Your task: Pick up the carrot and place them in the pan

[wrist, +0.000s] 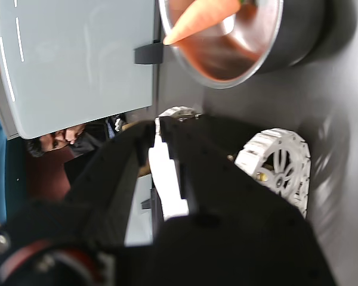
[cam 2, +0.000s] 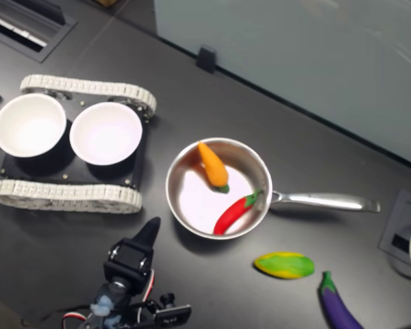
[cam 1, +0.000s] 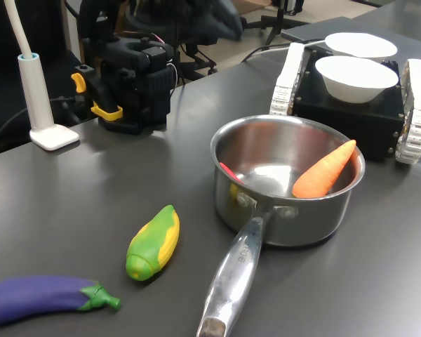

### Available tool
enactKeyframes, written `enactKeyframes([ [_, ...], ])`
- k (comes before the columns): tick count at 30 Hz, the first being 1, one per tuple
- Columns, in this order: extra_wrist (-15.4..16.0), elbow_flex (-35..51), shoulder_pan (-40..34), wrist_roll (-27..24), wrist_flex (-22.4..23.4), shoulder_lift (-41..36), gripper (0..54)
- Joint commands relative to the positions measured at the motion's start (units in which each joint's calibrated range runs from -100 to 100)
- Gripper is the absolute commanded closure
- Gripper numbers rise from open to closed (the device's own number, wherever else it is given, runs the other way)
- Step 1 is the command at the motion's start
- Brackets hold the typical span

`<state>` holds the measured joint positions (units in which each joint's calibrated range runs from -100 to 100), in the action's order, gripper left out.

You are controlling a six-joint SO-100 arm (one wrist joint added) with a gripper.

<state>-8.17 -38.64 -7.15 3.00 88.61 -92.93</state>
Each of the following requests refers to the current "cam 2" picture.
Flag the orange toy carrot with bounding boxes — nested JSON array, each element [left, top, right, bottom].
[[197, 141, 231, 194]]

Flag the pale grey putty lump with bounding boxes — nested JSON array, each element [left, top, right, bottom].
[[90, 293, 120, 326]]

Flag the red toy chilli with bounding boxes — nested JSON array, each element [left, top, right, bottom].
[[213, 189, 263, 236]]

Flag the white bowl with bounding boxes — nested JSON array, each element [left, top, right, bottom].
[[0, 93, 69, 159], [68, 101, 144, 167]]

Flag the yellow green toy corn cob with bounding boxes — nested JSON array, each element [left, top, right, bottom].
[[253, 252, 316, 280]]

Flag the black divider clip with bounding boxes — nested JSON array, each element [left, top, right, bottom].
[[195, 45, 217, 74]]

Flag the purple toy aubergine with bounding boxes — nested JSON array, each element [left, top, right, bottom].
[[317, 270, 364, 329]]

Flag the frosted glass divider panel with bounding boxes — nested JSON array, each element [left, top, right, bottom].
[[153, 0, 411, 169]]

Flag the red white black servo wire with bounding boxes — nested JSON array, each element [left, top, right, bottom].
[[145, 268, 157, 300], [62, 305, 90, 325]]

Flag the steel pan with long handle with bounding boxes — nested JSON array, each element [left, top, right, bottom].
[[165, 137, 381, 238]]

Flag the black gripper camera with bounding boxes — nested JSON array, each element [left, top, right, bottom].
[[155, 292, 193, 327]]

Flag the grey table cable box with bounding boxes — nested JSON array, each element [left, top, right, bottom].
[[0, 0, 79, 64], [377, 188, 411, 276]]

